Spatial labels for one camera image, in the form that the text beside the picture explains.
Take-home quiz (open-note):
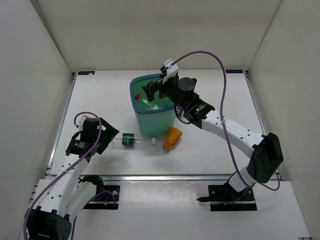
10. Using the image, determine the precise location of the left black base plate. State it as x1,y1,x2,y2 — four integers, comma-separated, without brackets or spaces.
83,181,121,210

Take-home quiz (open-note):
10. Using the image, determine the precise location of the clear bottle red label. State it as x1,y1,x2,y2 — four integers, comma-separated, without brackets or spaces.
134,93,160,111

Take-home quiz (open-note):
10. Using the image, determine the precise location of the aluminium table edge rail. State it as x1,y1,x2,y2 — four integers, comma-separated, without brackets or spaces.
44,174,283,183

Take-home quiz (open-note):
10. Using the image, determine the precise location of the black label plate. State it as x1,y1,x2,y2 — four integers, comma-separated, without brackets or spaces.
77,71,95,76
225,69,244,74

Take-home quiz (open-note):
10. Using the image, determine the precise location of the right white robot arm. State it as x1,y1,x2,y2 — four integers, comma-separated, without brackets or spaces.
142,76,284,200

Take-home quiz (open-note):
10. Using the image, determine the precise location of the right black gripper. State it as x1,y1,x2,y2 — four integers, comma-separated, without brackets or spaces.
144,72,189,111

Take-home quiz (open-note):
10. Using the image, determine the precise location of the clear bottle green label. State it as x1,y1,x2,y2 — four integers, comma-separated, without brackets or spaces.
111,132,156,150

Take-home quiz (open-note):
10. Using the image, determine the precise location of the small bottle blue label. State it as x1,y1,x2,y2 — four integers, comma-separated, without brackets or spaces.
175,106,184,117

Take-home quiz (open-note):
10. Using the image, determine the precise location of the black label plate left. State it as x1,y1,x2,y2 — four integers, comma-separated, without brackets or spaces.
77,71,95,76

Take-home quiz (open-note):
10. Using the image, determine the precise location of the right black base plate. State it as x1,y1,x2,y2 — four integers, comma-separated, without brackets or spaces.
196,184,258,212

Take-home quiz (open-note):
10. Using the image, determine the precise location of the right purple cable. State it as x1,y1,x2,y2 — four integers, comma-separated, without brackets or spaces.
172,50,281,192

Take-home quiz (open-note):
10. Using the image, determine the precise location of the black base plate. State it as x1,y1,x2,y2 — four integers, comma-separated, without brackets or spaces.
196,184,258,212
83,181,121,210

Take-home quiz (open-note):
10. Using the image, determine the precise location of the green plastic bin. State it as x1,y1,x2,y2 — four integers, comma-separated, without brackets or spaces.
129,73,176,137

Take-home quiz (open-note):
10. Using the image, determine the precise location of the black label plate right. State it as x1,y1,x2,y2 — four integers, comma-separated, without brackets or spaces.
225,69,244,74

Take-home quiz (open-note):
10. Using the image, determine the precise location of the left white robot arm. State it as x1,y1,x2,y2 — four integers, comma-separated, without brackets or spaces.
22,112,119,240

